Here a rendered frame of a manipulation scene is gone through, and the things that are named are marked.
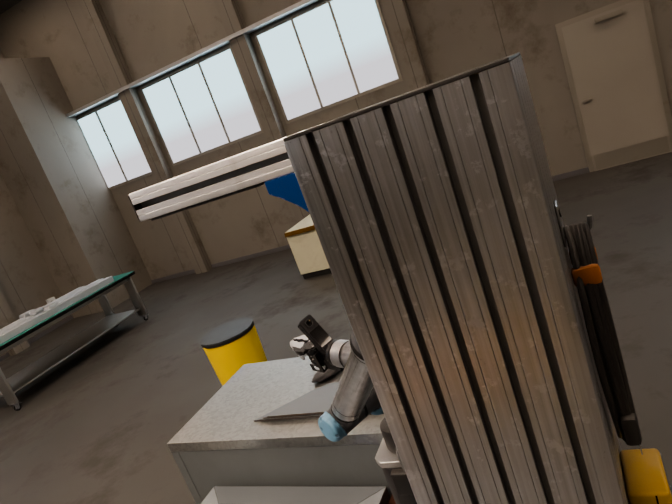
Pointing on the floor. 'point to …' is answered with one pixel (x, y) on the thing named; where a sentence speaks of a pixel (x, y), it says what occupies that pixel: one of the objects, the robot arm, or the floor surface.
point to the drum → (233, 347)
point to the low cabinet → (307, 249)
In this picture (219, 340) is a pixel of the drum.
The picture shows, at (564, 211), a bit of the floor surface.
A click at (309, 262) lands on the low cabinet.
